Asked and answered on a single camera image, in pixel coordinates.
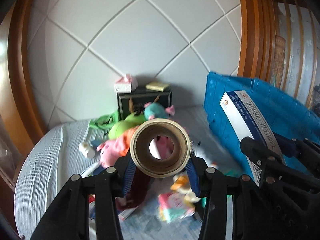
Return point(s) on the pink Kotex pad pack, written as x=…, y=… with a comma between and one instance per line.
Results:
x=172, y=206

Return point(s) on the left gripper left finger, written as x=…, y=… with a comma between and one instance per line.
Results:
x=67, y=217

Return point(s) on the orange dress pig plush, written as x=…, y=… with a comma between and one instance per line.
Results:
x=113, y=149

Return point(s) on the maroon cloth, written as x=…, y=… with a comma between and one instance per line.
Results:
x=136, y=194

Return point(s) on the blue striped bed sheet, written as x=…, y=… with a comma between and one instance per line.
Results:
x=56, y=157

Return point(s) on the blue plastic storage crate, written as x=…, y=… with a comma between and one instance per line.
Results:
x=285, y=115

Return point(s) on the yellow sticky note pad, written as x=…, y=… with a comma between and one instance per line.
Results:
x=157, y=86

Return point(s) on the teal pig plush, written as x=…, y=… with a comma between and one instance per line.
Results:
x=154, y=110

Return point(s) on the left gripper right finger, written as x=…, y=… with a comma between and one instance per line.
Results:
x=250, y=213

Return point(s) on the green frog plush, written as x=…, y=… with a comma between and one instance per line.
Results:
x=131, y=121

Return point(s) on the pink tissue box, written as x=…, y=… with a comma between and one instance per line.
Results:
x=126, y=84

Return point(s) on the green bag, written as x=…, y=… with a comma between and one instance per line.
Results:
x=105, y=122

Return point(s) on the white pill bottle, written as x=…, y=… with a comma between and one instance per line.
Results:
x=86, y=150

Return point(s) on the white bear plush orange ribbon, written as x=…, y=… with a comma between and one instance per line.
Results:
x=182, y=185

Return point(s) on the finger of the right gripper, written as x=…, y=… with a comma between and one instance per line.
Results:
x=268, y=161
x=289, y=147

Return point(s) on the white tube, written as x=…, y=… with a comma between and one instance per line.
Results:
x=89, y=171

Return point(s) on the brown tape roll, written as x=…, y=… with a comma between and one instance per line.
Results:
x=160, y=148

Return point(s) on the white blue medicine box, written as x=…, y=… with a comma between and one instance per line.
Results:
x=246, y=120

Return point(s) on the black cabinet box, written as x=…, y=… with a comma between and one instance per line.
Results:
x=139, y=98

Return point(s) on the wooden headboard frame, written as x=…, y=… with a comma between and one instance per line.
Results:
x=18, y=109

